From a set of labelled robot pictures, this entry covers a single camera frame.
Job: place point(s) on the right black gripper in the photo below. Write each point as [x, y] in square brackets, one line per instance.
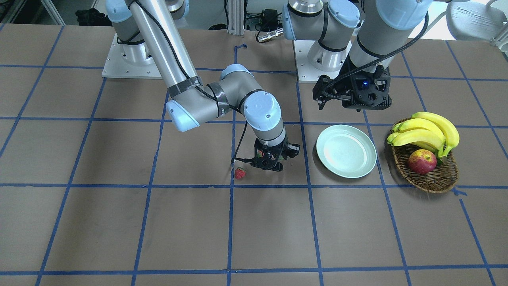
[293, 149]

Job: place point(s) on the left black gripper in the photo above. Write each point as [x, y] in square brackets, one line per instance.
[346, 80]

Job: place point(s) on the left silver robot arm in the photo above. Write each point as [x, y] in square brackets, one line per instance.
[358, 39]

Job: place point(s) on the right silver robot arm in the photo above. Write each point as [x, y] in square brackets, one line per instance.
[147, 32]

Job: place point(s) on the light green plate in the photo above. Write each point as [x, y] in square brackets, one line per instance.
[346, 151]

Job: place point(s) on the yellow banana bunch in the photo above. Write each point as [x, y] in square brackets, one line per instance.
[427, 130]

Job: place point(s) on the red apple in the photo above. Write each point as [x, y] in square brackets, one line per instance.
[422, 161]

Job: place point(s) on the wicker fruit basket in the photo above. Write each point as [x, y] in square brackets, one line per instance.
[440, 180]

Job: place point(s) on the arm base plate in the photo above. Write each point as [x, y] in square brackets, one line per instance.
[119, 63]
[313, 61]

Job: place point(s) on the aluminium frame post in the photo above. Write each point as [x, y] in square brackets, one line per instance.
[235, 17]

